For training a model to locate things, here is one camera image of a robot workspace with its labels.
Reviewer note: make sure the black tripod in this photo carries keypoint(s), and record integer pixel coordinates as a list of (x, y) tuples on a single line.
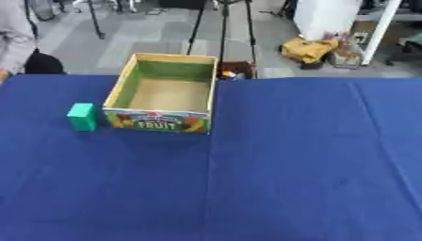
[(223, 31)]

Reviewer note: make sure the black round seat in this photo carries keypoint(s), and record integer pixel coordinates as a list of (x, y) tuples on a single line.
[(43, 64)]

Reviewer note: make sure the white post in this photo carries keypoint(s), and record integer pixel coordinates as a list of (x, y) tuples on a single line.
[(379, 31)]

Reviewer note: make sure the white panel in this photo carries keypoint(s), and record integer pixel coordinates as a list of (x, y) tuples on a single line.
[(324, 17)]

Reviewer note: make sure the brown box with items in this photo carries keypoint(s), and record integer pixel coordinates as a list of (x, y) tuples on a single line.
[(236, 70)]

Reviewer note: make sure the tan cardboard box green inside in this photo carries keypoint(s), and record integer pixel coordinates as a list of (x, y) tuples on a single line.
[(170, 94)]

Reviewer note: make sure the green rectangular block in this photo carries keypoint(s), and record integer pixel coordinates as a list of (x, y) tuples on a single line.
[(82, 117)]

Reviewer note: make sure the black stand pole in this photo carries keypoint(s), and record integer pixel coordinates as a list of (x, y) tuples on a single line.
[(95, 19)]

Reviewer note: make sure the person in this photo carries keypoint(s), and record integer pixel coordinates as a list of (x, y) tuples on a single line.
[(14, 37)]

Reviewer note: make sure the yellow bag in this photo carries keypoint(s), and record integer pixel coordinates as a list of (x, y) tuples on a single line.
[(307, 48)]

